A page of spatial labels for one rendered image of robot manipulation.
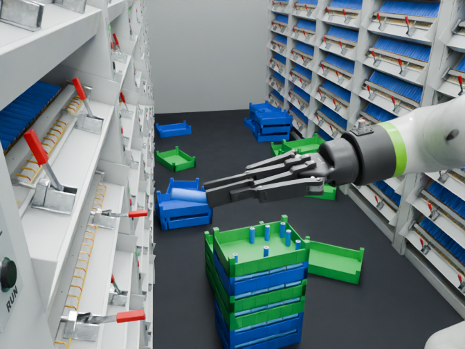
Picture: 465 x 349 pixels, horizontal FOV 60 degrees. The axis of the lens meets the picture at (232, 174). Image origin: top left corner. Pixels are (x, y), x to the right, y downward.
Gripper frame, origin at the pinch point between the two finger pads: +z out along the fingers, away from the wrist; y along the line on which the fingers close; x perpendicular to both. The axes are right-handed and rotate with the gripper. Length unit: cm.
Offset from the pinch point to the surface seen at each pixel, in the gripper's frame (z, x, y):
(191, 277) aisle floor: 18, 98, -102
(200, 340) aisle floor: 18, 98, -63
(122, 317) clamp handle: 17.9, 6.3, 14.6
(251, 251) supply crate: -9, 62, -63
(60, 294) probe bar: 25.6, 3.4, 10.5
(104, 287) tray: 21.9, 8.3, 4.9
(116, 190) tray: 22.2, 8.0, -27.0
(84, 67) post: 20.8, -18.6, -30.6
